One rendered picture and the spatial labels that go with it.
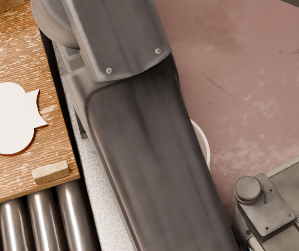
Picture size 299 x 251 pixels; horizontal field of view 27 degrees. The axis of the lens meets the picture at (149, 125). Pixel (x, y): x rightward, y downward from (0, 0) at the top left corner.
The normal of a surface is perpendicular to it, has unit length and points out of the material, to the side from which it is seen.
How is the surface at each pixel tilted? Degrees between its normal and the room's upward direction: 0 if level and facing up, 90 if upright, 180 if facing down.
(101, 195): 0
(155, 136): 43
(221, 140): 0
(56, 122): 0
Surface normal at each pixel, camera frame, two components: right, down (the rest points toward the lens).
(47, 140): -0.08, -0.52
